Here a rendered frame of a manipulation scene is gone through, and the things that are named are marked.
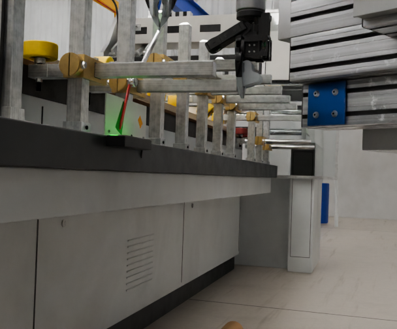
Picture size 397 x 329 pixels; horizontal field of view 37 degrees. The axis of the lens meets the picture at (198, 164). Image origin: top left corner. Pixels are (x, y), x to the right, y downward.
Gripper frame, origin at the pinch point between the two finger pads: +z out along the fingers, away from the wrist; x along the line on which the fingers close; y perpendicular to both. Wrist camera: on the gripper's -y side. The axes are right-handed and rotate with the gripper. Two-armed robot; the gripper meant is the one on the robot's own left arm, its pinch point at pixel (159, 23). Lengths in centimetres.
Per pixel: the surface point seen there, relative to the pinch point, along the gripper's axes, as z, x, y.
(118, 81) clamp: 16.4, -9.8, 4.1
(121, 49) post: 7.6, -9.6, 1.3
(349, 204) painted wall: 76, 329, -822
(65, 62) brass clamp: 16.4, -19.4, 27.2
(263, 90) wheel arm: 6, 39, -65
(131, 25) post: 1.2, -7.2, 1.4
